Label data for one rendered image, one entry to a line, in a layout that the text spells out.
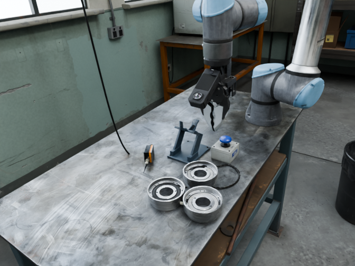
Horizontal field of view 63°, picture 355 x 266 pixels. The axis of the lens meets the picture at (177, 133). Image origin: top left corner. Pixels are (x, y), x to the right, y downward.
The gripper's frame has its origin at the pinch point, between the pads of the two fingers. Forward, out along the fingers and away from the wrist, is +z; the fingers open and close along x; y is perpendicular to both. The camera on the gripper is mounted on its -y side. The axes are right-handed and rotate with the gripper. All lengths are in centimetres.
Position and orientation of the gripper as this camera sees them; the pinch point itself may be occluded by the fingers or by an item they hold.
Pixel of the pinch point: (213, 128)
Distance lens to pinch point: 84.9
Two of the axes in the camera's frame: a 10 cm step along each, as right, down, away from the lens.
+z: 0.6, 8.7, 4.8
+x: -8.4, -2.2, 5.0
